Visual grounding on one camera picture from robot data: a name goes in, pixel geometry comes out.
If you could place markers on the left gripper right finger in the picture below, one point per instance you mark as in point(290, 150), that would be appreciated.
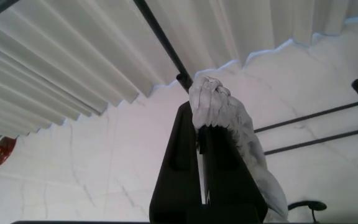
point(228, 186)

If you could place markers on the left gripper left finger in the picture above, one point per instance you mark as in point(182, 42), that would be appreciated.
point(176, 186)

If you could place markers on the black clothes rack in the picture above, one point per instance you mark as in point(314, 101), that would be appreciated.
point(162, 40)

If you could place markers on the white curtain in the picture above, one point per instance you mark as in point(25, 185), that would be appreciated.
point(73, 62)

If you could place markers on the pale grey shorts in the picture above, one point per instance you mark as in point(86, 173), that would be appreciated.
point(216, 102)

